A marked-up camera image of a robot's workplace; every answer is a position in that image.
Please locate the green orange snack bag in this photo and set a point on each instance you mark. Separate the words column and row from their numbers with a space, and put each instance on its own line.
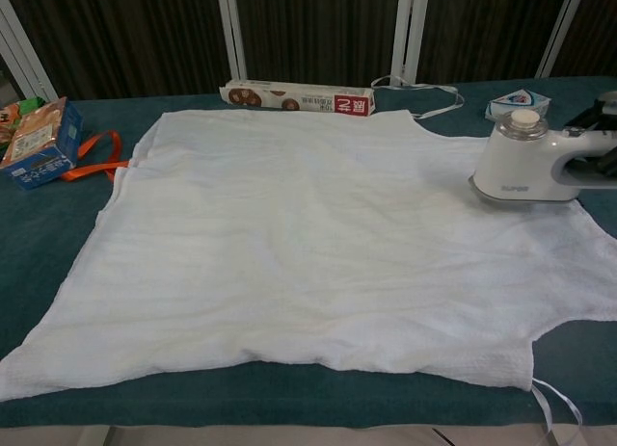
column 14, row 113

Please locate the short white ribbon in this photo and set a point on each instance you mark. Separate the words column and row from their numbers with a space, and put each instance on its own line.
column 561, row 397

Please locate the blue biscuit box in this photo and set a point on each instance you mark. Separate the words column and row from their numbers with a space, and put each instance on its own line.
column 43, row 147

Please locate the dark screen panel white frame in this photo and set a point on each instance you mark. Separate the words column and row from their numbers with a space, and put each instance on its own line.
column 120, row 32
column 602, row 22
column 313, row 27
column 482, row 27

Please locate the orange ribbon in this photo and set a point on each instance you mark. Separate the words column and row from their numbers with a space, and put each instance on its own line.
column 96, row 169

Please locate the white sleeveless shirt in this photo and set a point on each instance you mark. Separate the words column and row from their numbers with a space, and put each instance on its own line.
column 289, row 234

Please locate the white handheld steam iron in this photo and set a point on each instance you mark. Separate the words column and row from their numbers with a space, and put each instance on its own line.
column 511, row 166

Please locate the long cookie box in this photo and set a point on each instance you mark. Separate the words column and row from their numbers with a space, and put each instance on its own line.
column 289, row 97

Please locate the teal table cloth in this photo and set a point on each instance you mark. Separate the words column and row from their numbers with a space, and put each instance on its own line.
column 48, row 234

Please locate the white blue soap box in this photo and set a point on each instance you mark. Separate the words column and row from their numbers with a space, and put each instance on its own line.
column 525, row 99

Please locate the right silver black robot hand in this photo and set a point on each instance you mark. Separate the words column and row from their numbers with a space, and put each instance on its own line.
column 598, row 116

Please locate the long white ribbon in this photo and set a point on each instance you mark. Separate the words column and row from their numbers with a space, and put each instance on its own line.
column 410, row 86

